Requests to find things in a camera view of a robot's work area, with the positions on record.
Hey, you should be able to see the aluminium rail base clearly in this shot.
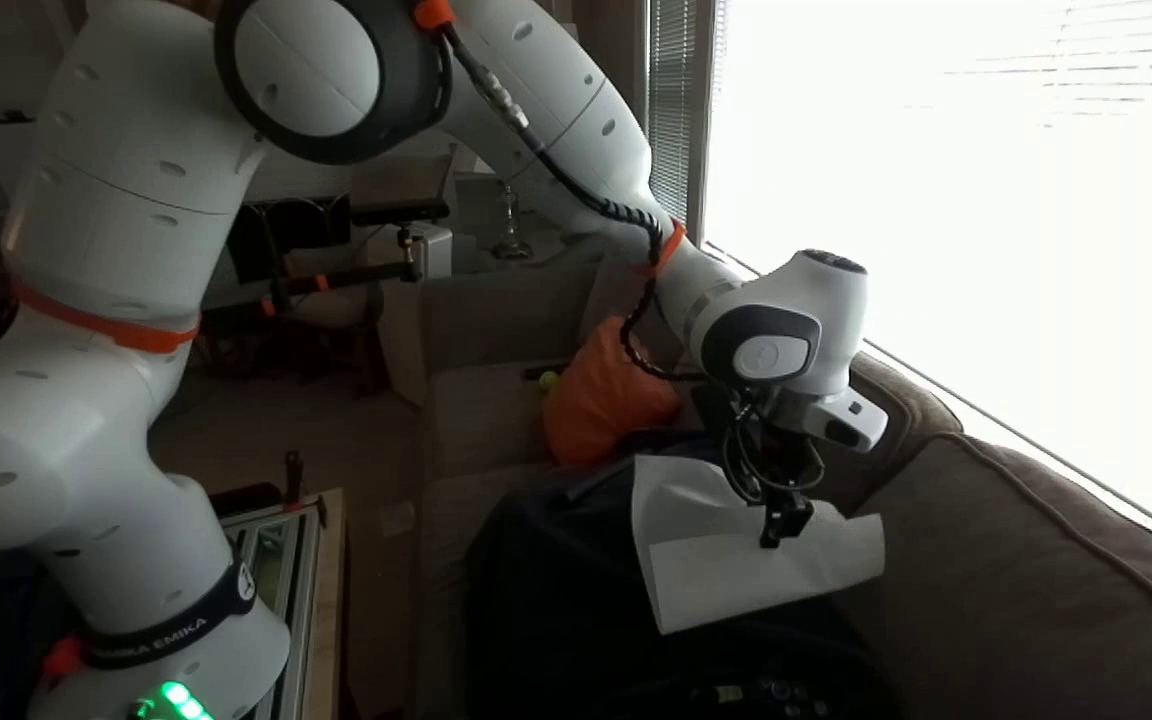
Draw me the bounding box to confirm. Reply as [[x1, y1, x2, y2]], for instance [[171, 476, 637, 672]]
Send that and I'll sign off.
[[208, 484, 349, 720]]

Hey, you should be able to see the black boom with orange clamps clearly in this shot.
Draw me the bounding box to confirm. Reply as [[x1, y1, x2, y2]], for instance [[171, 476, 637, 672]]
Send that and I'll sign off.
[[201, 197, 457, 328]]

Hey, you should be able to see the orange cloth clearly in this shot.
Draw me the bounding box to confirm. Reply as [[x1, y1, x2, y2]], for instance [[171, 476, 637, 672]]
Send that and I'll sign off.
[[538, 318, 689, 473]]

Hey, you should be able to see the large white window blind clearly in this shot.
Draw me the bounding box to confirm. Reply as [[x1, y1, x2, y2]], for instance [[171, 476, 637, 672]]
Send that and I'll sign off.
[[705, 0, 1152, 553]]

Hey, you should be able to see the white paper napkin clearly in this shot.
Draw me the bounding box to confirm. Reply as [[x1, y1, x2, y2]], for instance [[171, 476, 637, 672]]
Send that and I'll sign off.
[[628, 451, 890, 639]]

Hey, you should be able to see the beige fabric couch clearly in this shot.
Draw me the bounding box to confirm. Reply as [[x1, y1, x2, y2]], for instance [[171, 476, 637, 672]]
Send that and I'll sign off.
[[381, 245, 1152, 720]]

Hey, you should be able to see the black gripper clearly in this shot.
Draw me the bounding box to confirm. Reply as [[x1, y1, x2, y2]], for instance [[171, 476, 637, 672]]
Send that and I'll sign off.
[[721, 385, 828, 553]]

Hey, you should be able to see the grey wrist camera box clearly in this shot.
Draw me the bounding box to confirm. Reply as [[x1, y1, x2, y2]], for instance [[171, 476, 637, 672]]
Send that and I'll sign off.
[[787, 389, 890, 451]]

